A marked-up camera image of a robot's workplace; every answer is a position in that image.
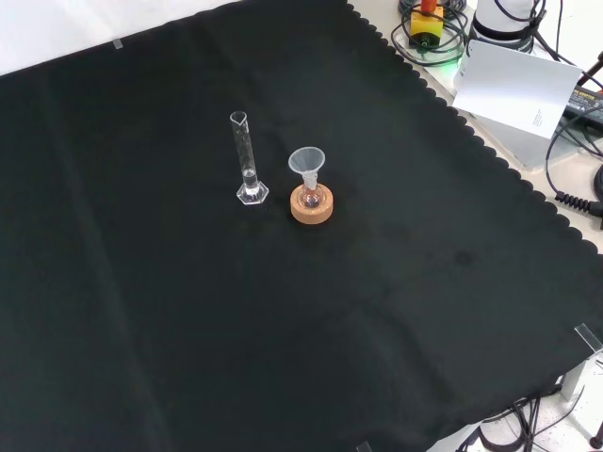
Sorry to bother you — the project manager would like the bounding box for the yellow stop button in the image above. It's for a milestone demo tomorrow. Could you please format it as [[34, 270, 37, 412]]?
[[408, 0, 447, 51]]

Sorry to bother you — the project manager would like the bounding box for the black cable bundle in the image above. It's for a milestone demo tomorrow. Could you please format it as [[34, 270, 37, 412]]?
[[451, 385, 583, 452]]

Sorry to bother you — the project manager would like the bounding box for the translucent plastic funnel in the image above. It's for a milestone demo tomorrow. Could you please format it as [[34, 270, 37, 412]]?
[[287, 147, 327, 189]]

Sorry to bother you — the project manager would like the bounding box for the black cloth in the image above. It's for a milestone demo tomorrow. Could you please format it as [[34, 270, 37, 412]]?
[[0, 0, 603, 452]]

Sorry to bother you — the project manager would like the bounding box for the cork ring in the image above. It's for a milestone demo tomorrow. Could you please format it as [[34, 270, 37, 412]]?
[[289, 184, 336, 225]]

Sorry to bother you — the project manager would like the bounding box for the pale board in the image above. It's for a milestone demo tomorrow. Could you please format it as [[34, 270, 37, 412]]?
[[451, 39, 583, 140]]

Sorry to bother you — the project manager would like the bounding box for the clear round-bottom flask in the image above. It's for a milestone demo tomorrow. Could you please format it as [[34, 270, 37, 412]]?
[[299, 181, 324, 210]]

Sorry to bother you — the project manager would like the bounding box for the black power adapter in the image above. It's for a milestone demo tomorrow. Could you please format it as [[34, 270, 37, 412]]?
[[562, 84, 603, 124]]

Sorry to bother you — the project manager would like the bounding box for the clear graduated cylinder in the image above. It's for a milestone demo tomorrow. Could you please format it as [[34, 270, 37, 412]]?
[[229, 110, 270, 207]]

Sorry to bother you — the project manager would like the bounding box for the black looped cable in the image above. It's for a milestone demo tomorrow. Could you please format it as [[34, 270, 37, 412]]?
[[389, 0, 472, 66]]

